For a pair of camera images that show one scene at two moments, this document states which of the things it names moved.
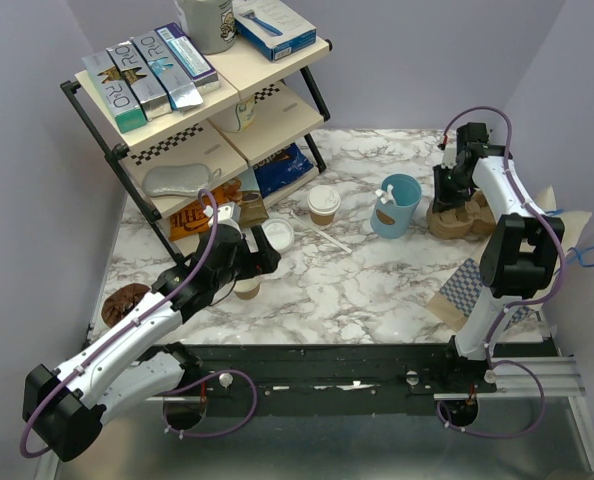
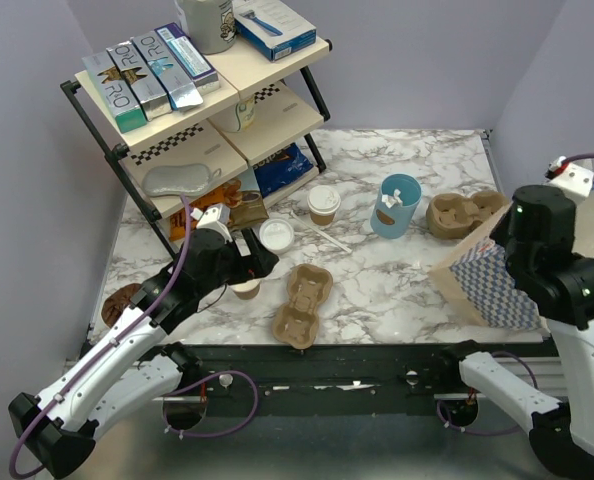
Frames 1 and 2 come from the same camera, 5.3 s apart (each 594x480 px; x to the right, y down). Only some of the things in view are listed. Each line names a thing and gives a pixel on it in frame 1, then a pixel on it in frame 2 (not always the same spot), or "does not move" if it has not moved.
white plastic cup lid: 279,233 does not move
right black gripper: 441,199 to 498,232
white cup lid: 323,200 does not move
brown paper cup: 246,289 does not move
